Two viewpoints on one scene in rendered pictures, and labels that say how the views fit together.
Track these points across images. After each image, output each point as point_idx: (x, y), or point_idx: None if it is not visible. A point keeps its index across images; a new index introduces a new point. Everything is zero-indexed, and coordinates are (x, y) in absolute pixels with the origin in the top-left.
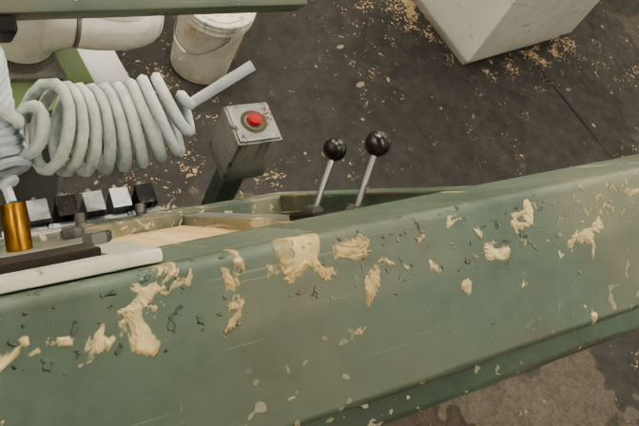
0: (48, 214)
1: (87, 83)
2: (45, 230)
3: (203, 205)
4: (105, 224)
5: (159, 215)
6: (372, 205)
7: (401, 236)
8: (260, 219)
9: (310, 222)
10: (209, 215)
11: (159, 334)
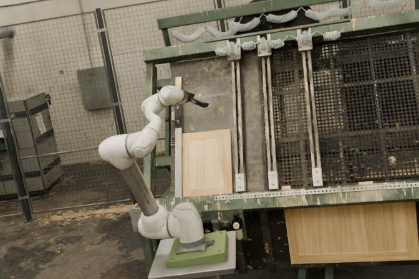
0: (213, 220)
1: (176, 242)
2: (218, 199)
3: (171, 205)
4: (202, 195)
5: (187, 197)
6: (205, 50)
7: None
8: (181, 141)
9: (213, 46)
10: (179, 179)
11: None
